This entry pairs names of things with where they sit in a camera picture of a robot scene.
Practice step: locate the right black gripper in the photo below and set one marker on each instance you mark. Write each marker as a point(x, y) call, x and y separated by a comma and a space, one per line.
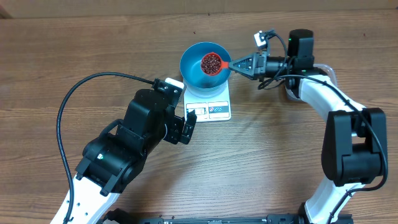
point(257, 65)

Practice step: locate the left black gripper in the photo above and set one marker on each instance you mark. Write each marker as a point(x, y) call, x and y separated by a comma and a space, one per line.
point(176, 126)

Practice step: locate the orange measuring scoop blue handle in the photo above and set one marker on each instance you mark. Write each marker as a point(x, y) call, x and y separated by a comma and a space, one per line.
point(224, 65)

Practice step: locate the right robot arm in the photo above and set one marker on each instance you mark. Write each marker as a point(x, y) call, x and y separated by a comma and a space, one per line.
point(354, 151)

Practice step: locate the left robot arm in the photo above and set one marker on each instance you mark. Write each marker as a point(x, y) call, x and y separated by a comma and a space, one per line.
point(117, 156)

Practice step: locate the white kitchen scale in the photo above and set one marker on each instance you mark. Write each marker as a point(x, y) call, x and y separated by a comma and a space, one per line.
point(209, 105)

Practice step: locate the red beans in scoop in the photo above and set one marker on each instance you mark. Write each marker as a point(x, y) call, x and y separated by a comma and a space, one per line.
point(211, 64)

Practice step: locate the blue bowl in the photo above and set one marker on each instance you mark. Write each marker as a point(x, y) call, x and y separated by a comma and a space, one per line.
point(190, 66)

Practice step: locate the clear plastic container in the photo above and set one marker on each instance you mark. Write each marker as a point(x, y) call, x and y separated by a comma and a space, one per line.
point(327, 69)

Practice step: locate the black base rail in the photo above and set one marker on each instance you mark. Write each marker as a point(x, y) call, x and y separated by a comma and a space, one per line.
point(119, 216)

